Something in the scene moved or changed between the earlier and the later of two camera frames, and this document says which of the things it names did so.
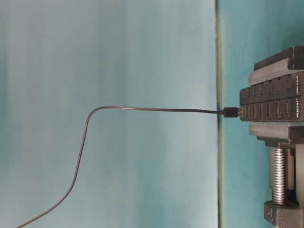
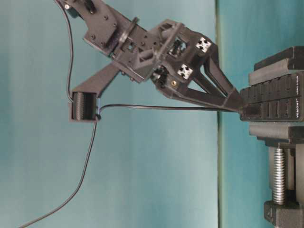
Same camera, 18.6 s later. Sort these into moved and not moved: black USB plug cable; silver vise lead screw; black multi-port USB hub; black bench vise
Moved: black USB plug cable
Not moved: black multi-port USB hub; silver vise lead screw; black bench vise
